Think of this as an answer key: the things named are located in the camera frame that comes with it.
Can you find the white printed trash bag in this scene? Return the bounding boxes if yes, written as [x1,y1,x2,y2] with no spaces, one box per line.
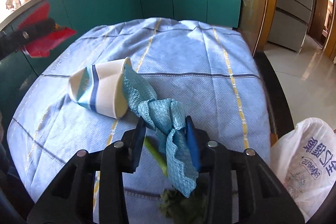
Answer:
[270,118,335,221]

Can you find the red yellow snack wrapper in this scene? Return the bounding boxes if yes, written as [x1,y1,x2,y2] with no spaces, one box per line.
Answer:
[17,3,76,58]

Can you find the teal dish cloth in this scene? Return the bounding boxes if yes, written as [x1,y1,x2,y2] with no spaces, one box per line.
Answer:
[122,65,198,198]

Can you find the teal kitchen cabinets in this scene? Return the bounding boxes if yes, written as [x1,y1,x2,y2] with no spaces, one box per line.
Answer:
[0,0,244,140]

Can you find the light blue checked tablecloth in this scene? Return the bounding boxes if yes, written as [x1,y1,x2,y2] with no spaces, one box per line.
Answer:
[6,16,272,224]

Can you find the green leafy vegetable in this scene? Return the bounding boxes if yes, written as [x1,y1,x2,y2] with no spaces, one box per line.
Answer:
[142,135,210,222]

